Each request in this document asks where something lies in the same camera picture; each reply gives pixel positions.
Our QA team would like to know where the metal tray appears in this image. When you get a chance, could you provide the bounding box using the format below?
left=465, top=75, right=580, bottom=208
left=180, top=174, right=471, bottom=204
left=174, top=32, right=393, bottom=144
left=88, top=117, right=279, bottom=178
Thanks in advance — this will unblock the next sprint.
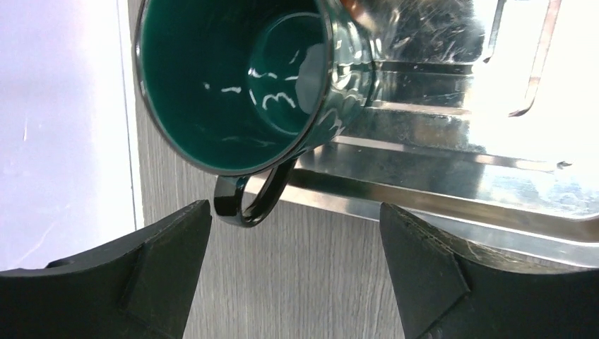
left=282, top=1, right=598, bottom=267

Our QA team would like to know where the dark green mug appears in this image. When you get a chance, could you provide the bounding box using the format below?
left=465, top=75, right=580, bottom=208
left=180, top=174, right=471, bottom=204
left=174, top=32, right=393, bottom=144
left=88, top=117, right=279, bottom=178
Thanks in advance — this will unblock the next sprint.
left=134, top=0, right=374, bottom=228

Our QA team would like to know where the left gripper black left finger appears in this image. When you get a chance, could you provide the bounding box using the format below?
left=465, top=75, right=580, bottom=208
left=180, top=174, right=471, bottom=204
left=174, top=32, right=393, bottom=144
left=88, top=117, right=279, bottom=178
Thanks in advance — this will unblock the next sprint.
left=1, top=200, right=212, bottom=338

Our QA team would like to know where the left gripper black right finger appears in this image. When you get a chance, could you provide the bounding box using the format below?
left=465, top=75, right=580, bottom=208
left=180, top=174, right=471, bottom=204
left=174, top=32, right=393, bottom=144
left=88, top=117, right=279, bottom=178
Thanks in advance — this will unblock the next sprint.
left=379, top=203, right=598, bottom=338

